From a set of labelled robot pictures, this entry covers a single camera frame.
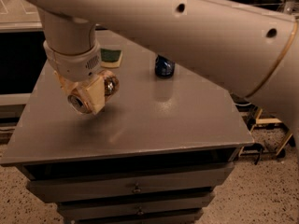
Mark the yellow metal stand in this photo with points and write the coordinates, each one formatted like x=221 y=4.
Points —
x=270 y=135

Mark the bottom grey drawer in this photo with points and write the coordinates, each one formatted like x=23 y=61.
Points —
x=185 y=216

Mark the top grey drawer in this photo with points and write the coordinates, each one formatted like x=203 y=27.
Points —
x=102 y=186

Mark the crushed orange soda can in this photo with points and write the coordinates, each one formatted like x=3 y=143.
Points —
x=90 y=96

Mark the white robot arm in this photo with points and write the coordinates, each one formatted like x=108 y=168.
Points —
x=250 y=51

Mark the green and yellow sponge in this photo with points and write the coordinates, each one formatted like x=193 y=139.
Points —
x=111 y=58

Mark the grey drawer cabinet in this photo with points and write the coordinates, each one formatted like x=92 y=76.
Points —
x=149 y=124

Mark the middle grey drawer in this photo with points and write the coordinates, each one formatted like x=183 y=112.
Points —
x=137 y=206

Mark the grey drawer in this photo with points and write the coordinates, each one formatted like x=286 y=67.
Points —
x=137 y=206
x=185 y=216
x=102 y=186

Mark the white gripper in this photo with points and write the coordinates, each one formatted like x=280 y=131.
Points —
x=76 y=65

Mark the blue soda can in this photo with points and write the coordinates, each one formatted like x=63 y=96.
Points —
x=164 y=68

